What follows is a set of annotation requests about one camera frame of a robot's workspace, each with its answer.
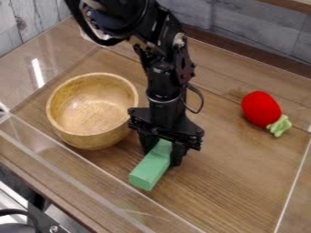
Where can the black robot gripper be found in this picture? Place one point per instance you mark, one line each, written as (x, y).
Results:
(163, 121)

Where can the green foam stick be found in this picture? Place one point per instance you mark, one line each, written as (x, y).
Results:
(152, 167)

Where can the brown wooden bowl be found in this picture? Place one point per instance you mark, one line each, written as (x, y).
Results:
(86, 110)

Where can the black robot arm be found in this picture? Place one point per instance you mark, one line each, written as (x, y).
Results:
(145, 24)

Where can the red plush strawberry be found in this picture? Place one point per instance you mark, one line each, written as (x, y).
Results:
(263, 112)

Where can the clear acrylic tray wall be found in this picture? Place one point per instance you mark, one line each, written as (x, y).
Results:
(97, 200)

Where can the black metal table bracket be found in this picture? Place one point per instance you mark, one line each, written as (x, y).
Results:
(42, 222)

